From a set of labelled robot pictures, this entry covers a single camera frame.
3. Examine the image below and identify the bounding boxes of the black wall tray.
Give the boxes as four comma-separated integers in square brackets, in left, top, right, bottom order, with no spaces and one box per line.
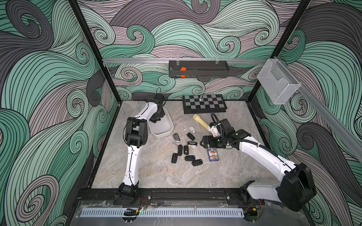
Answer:
[168,60,230,79]

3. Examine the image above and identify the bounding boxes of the clear acrylic wall holder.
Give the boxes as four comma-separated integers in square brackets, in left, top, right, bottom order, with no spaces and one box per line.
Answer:
[257,58,301,105]

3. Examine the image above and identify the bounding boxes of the black three-button key lower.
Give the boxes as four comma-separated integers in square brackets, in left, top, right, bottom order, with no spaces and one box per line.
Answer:
[191,159,203,167]

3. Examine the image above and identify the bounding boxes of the right side aluminium rail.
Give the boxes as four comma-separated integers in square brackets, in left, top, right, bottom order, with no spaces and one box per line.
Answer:
[274,56,362,163]

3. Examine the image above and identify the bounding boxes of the black silver chessboard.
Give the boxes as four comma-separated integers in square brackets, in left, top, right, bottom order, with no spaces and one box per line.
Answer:
[183,94,227,114]

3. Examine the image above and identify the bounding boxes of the black three-button key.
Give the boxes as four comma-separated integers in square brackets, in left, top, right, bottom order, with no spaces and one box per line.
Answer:
[191,159,203,167]
[184,155,196,162]
[171,153,178,164]

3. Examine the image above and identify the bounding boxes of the silver black BMW key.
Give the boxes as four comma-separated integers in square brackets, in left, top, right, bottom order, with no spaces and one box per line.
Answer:
[173,133,181,143]

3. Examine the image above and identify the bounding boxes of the white plastic storage box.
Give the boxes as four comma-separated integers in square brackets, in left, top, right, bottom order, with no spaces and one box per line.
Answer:
[148,108,174,138]

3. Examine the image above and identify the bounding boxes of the cream yellow flashlight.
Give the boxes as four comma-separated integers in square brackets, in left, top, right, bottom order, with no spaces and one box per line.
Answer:
[193,114,211,132]

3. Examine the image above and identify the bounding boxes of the horizontal aluminium rail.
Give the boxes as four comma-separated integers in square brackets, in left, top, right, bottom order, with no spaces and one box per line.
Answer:
[102,57,268,65]

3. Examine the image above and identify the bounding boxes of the white perforated cable duct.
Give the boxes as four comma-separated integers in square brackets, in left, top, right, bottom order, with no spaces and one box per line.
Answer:
[80,207,244,218]

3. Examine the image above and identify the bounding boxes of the black flip key with ring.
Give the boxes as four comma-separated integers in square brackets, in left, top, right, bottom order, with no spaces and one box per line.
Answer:
[186,132,196,141]

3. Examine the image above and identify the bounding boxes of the black plain key fob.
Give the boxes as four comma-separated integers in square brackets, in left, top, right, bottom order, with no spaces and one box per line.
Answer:
[177,145,183,156]

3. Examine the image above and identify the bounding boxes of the blue playing cards box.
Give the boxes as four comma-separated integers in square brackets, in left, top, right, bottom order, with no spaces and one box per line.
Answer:
[206,147,220,162]

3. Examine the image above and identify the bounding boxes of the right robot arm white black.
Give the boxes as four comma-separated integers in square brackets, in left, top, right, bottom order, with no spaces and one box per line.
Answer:
[200,130,317,212]

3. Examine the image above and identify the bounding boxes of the black three-button key left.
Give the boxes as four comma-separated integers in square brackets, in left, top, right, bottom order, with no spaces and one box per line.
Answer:
[171,153,178,164]

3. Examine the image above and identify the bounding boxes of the black VW flip key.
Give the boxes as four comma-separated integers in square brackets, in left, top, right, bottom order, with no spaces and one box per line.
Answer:
[183,146,189,155]

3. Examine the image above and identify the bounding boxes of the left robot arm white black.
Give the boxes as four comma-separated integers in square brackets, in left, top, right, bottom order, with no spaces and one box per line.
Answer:
[118,93,165,201]

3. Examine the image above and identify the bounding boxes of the black three-button key middle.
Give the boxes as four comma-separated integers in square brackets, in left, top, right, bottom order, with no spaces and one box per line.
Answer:
[184,155,196,162]

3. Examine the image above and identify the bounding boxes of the black Bentley key fob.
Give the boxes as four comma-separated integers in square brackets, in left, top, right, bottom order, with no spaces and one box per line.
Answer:
[187,141,198,147]

